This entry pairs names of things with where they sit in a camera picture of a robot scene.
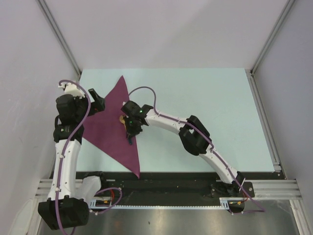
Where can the aluminium frame post left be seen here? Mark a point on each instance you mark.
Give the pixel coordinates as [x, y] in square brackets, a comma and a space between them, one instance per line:
[47, 13]

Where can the aluminium side rail right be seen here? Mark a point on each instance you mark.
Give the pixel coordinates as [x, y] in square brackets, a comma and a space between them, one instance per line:
[264, 123]

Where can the aluminium frame post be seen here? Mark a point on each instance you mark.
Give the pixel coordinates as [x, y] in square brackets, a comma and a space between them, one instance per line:
[273, 34]
[47, 13]

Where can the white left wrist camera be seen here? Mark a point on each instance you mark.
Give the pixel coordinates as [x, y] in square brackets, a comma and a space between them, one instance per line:
[72, 89]

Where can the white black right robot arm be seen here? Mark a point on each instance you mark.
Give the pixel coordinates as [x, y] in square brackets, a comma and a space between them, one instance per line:
[194, 136]

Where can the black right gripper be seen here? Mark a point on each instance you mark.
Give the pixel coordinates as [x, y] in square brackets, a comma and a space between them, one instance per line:
[131, 132]

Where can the aluminium frame post right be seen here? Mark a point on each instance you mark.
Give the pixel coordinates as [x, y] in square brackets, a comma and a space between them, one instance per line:
[273, 34]

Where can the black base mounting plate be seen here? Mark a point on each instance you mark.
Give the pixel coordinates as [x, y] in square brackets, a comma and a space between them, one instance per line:
[162, 186]

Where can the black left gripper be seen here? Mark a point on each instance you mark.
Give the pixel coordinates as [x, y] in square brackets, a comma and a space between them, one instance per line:
[99, 104]

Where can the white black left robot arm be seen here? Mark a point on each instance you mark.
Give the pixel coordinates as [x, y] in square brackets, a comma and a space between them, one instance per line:
[68, 206]

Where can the gold spoon teal handle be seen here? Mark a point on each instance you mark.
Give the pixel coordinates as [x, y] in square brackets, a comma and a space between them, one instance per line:
[121, 119]

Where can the purple cloth napkin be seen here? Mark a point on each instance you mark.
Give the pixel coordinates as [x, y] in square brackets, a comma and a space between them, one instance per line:
[105, 131]

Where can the light blue cable duct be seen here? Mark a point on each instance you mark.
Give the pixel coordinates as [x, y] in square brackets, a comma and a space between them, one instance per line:
[207, 204]

